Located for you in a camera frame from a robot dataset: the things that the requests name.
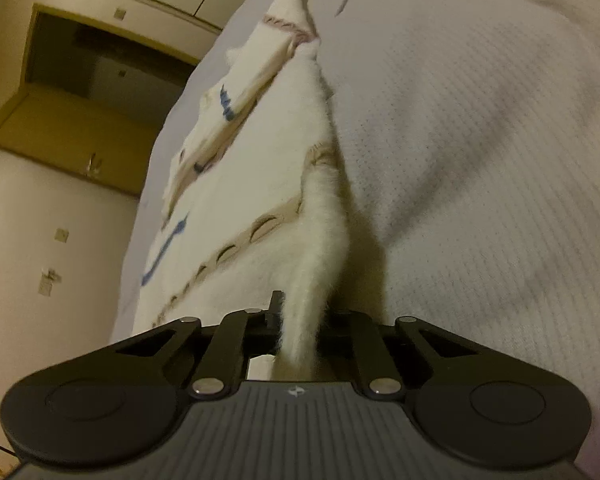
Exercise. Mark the wooden door frame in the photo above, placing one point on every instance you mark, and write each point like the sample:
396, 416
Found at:
32, 40

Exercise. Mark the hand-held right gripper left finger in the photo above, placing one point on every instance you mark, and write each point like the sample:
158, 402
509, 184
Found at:
230, 345

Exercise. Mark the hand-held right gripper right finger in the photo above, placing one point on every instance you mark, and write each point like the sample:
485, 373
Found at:
362, 350

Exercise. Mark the white patterned towel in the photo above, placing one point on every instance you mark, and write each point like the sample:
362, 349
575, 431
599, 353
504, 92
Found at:
260, 200

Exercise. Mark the wall switch plate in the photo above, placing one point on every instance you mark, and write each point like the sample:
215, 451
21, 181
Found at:
61, 235
120, 12

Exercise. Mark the wooden door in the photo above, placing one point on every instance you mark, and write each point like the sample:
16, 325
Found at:
75, 130

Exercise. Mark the wall socket with plug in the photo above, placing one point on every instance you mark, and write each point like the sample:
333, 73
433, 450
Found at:
47, 280

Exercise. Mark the bed with grey sheet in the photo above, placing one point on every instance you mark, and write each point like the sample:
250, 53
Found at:
480, 160

